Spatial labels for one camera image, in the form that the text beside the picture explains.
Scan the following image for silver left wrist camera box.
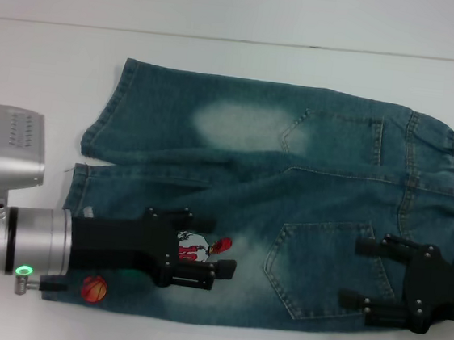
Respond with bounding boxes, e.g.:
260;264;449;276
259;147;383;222
0;104;53;204

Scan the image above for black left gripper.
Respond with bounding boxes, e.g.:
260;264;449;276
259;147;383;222
65;195;243;296

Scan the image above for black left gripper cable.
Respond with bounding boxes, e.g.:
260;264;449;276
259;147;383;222
13;273;71;301

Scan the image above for blue denim shorts basketball print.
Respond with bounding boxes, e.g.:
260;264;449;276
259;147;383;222
40;51;454;340

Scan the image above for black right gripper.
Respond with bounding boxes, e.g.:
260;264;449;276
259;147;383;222
335;229;454;339

